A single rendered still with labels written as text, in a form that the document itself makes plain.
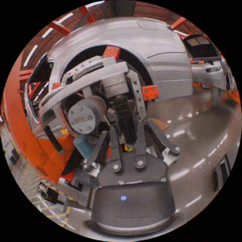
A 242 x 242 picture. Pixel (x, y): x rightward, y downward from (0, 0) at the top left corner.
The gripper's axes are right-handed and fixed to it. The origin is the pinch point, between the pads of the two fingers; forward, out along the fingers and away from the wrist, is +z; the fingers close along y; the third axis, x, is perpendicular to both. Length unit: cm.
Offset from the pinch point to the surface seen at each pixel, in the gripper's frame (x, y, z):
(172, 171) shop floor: -83, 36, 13
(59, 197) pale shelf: -38, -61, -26
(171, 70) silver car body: 14, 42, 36
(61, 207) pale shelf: -38, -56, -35
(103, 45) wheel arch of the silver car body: 45, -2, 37
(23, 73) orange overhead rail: 244, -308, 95
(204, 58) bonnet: 90, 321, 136
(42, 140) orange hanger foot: -1, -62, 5
